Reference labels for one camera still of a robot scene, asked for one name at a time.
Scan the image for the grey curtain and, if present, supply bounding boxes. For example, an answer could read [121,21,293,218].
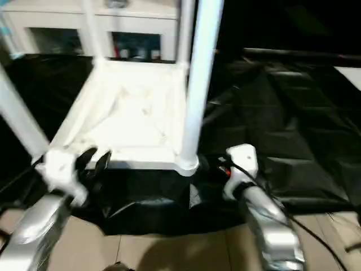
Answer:
[0,10,18,58]

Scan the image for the grey metal bar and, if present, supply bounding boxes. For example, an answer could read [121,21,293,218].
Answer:
[242,47,361,62]

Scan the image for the white plastic table leg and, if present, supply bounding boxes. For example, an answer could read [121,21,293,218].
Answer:
[175,0,197,71]
[82,0,108,66]
[179,0,226,168]
[0,63,52,161]

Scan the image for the white cabinet with glass doors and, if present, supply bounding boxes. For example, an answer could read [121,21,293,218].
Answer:
[0,0,182,62]

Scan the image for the white flat panel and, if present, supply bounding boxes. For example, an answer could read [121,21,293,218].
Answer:
[333,65,361,91]

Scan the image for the black mat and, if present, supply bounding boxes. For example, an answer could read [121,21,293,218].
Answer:
[0,47,361,237]

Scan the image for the thin black rod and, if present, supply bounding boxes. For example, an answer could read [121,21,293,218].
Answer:
[345,239,361,254]

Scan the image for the large black case yellow label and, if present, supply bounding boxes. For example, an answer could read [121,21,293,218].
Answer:
[194,0,246,59]

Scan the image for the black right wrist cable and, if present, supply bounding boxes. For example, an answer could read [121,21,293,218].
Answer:
[224,157,348,271]

